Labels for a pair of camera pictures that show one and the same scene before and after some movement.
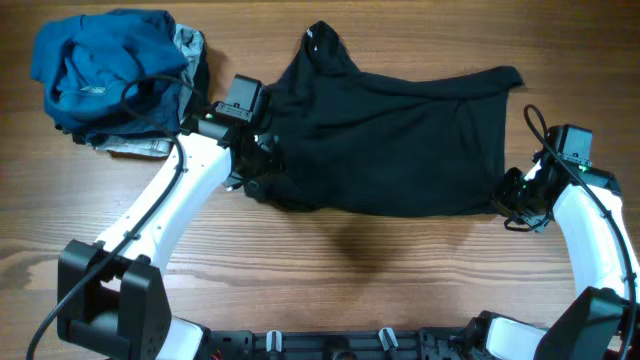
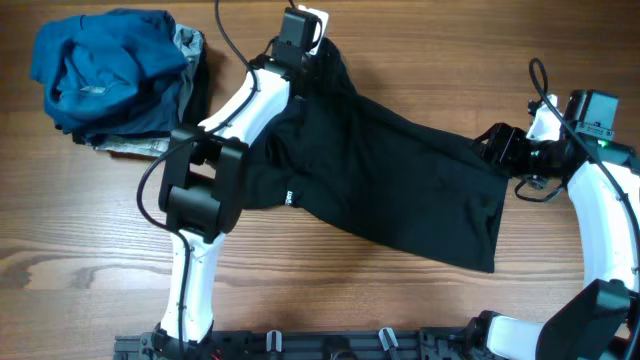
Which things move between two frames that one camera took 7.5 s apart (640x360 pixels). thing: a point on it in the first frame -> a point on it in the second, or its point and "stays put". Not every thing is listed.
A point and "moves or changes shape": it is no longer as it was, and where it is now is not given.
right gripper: x=501 y=198 -> x=506 y=157
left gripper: x=273 y=160 -> x=324 y=61
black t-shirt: x=400 y=144 moves or changes shape
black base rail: x=386 y=344 stays put
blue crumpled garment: x=111 y=73 stays put
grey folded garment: x=189 y=43 stays put
